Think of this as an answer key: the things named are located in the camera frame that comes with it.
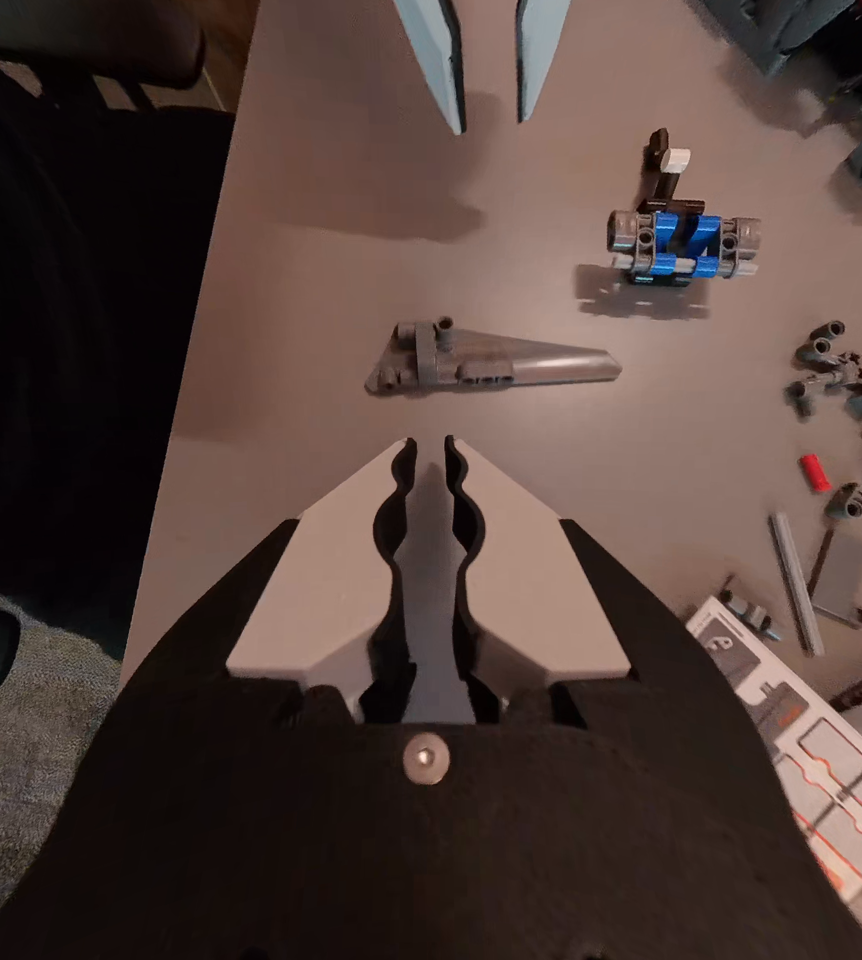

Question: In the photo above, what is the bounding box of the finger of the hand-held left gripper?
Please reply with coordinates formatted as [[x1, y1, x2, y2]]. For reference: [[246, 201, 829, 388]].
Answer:
[[393, 0, 468, 136], [515, 0, 573, 123]]

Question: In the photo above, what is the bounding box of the group of grey lego connectors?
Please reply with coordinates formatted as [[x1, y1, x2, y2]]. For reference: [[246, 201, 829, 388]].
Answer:
[[785, 321, 862, 522]]

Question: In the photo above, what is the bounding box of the lego sticker sheet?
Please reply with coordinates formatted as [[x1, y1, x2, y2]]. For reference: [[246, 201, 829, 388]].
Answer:
[[684, 594, 862, 960]]

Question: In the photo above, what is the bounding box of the blue lego engine block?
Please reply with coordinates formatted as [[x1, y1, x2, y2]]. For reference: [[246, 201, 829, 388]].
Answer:
[[607, 127, 763, 290]]

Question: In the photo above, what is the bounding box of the long grey lego axle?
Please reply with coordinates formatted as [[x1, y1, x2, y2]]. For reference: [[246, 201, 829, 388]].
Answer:
[[768, 511, 826, 658]]

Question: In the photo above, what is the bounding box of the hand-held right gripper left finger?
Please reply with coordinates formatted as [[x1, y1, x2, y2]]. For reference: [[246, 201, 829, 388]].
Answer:
[[225, 438, 418, 714]]

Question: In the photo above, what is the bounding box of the partly built lego car chassis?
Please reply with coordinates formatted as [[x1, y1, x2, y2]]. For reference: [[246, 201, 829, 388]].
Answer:
[[682, 0, 862, 181]]

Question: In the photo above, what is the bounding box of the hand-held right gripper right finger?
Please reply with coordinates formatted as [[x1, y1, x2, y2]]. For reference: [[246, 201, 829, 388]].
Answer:
[[443, 435, 634, 717]]

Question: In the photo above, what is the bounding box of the grey pointed lego panel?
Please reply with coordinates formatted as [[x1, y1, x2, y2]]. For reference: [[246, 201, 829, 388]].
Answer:
[[365, 315, 621, 397]]

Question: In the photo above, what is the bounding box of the short grey lego beam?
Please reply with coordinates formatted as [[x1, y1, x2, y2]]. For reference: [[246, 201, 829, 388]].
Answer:
[[719, 573, 784, 642]]

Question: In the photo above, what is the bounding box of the dark grey flat lego panel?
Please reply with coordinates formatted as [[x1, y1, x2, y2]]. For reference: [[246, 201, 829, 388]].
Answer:
[[806, 528, 862, 630]]

